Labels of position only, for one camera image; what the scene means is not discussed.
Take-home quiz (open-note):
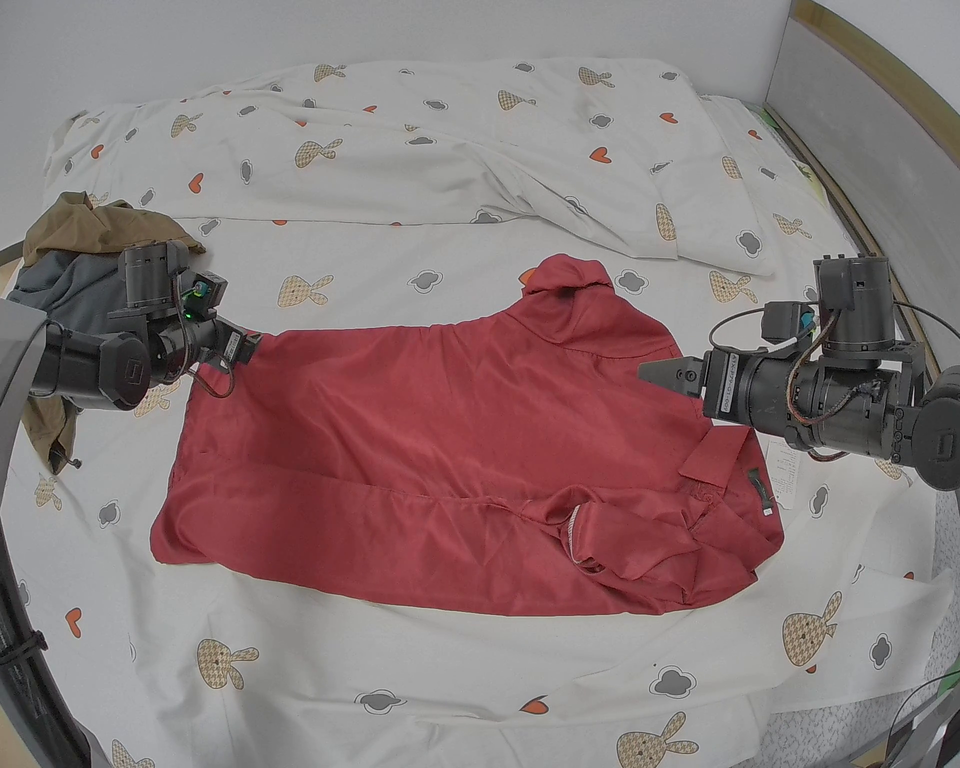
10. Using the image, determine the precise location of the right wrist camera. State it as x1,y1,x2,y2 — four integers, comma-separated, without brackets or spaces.
759,298,817,345

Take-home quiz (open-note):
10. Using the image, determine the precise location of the red shirt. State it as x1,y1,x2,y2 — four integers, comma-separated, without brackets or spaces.
148,253,786,616

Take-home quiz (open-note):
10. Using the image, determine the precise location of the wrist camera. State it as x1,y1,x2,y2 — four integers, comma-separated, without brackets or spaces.
759,298,817,345
180,271,228,322

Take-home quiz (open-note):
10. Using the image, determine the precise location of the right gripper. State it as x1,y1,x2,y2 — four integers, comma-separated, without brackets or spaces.
701,348,817,445

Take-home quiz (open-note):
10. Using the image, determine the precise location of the bed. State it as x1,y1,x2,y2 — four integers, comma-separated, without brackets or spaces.
0,0,960,768

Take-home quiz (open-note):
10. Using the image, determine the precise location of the brown garment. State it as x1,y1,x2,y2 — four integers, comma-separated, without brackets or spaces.
21,191,207,475

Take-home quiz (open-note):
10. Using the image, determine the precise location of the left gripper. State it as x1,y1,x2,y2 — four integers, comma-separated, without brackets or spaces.
182,316,263,374

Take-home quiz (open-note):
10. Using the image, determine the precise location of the grey garment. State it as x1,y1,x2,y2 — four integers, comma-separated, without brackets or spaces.
7,251,129,324

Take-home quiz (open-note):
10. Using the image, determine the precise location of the white printed quilt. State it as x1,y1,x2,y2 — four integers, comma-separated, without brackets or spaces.
43,58,781,280

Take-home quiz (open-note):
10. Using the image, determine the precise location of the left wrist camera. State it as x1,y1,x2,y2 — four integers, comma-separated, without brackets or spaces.
180,271,228,322

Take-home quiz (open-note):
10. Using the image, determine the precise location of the black cable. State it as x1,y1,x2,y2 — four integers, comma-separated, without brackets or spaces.
707,302,825,357

